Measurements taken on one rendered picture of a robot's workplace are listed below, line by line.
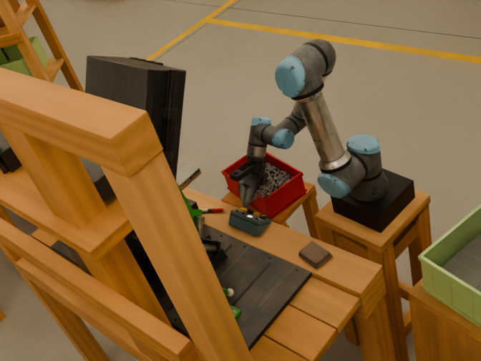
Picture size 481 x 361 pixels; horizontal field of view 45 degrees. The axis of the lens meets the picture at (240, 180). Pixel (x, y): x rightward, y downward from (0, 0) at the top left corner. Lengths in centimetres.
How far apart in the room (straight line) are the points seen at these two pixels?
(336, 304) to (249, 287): 31
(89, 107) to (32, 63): 333
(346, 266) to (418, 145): 203
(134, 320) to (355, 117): 298
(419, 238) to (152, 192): 151
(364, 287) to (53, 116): 121
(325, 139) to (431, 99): 249
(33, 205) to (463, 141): 290
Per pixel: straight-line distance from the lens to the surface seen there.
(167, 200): 114
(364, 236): 220
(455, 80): 456
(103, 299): 172
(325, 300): 199
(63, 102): 121
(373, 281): 201
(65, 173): 146
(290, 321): 197
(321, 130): 193
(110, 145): 103
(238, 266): 215
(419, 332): 225
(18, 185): 184
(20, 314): 388
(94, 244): 147
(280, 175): 249
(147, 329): 159
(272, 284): 205
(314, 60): 186
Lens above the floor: 243
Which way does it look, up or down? 38 degrees down
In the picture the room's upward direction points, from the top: 19 degrees counter-clockwise
